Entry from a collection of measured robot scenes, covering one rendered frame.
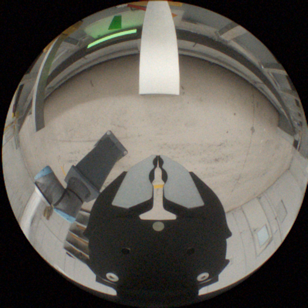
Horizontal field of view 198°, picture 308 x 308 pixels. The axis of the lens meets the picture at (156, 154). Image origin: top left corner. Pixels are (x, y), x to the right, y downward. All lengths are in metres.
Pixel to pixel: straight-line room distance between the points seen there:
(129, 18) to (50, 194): 0.71
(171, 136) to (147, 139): 0.23
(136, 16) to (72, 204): 0.80
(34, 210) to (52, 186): 0.20
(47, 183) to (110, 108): 0.84
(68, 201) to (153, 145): 0.88
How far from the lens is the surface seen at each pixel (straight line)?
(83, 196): 0.67
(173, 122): 0.96
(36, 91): 0.26
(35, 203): 0.58
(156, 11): 0.17
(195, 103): 1.00
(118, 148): 1.07
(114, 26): 0.37
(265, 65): 0.58
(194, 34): 0.39
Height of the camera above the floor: 0.94
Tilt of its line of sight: 62 degrees down
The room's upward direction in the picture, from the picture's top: 178 degrees counter-clockwise
